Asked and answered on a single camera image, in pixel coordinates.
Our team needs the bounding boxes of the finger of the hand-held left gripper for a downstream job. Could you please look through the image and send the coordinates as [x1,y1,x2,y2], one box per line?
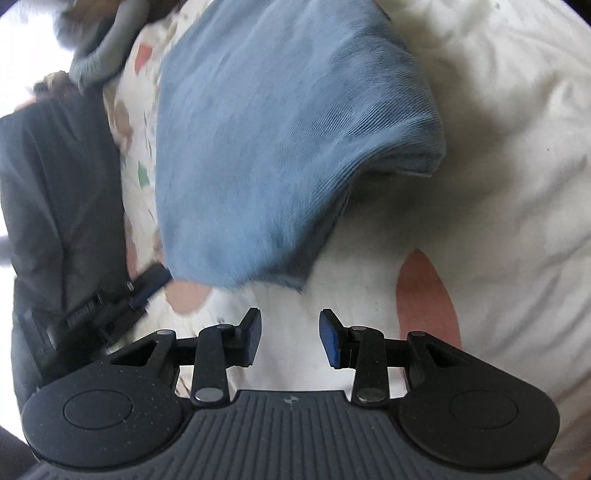
[65,262,175,347]

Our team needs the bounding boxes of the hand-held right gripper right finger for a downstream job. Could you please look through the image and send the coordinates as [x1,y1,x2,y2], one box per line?
[320,308,462,407]

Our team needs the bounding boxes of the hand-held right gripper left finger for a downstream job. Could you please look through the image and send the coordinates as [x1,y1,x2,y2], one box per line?
[108,307,262,407]

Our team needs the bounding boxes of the blue denim jeans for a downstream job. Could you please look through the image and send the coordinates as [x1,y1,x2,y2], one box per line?
[154,0,446,292]

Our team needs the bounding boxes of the dark grey duvet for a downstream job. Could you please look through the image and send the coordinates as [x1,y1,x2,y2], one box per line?
[0,88,134,411]

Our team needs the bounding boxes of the brown plush bear toy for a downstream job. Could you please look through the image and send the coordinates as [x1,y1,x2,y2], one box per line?
[34,69,84,100]

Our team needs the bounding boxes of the grey neck pillow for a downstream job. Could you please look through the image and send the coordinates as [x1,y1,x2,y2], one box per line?
[55,0,153,86]

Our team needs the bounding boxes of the cream bear print blanket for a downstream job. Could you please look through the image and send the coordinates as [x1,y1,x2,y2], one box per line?
[102,0,591,407]

